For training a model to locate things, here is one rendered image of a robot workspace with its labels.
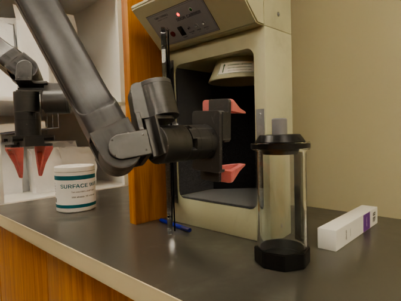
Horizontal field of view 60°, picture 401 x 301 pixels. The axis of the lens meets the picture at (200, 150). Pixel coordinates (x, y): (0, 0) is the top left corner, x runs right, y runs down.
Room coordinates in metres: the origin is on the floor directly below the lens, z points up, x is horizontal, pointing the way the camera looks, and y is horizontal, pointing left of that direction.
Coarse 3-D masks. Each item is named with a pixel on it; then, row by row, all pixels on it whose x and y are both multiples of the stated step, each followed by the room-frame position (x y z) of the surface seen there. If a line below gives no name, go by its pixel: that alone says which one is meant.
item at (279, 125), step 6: (276, 120) 0.63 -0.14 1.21; (282, 120) 0.63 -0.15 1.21; (276, 126) 0.63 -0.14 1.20; (282, 126) 0.63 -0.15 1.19; (276, 132) 0.63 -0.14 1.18; (282, 132) 0.63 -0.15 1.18; (258, 138) 0.64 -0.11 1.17; (264, 138) 0.62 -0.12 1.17; (270, 138) 0.61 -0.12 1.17; (276, 138) 0.61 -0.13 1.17; (282, 138) 0.61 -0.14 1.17; (288, 138) 0.61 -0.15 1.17; (294, 138) 0.61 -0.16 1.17; (300, 138) 0.62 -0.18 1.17
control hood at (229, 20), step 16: (144, 0) 0.85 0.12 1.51; (160, 0) 0.82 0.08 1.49; (176, 0) 0.79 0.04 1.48; (208, 0) 0.75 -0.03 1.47; (224, 0) 0.73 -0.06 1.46; (240, 0) 0.71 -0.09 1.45; (256, 0) 0.73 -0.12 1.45; (144, 16) 0.88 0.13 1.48; (224, 16) 0.76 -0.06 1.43; (240, 16) 0.74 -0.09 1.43; (256, 16) 0.73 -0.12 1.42; (224, 32) 0.80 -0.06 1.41; (160, 48) 0.95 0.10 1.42; (176, 48) 0.93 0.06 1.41
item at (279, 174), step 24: (264, 144) 0.61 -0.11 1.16; (288, 144) 0.59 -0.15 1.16; (264, 168) 0.62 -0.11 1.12; (288, 168) 0.60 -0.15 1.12; (264, 192) 0.62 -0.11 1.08; (288, 192) 0.60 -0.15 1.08; (264, 216) 0.62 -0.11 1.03; (288, 216) 0.60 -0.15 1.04; (264, 240) 0.62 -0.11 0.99; (288, 240) 0.60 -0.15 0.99
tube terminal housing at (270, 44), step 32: (288, 0) 0.82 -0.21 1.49; (256, 32) 0.76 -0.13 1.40; (288, 32) 0.82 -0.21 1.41; (192, 64) 0.95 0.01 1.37; (256, 64) 0.76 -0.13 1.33; (288, 64) 0.81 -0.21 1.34; (256, 96) 0.77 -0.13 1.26; (288, 96) 0.81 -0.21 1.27; (288, 128) 0.81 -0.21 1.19; (192, 224) 0.92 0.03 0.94; (224, 224) 0.84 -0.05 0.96; (256, 224) 0.77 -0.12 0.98
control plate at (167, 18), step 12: (192, 0) 0.77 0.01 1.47; (168, 12) 0.83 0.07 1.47; (180, 12) 0.81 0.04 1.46; (192, 12) 0.79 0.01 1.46; (204, 12) 0.78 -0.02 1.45; (156, 24) 0.88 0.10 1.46; (168, 24) 0.86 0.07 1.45; (180, 24) 0.84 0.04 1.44; (192, 24) 0.82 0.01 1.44; (204, 24) 0.80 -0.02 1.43; (216, 24) 0.79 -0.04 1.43; (180, 36) 0.87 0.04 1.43; (192, 36) 0.85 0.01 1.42
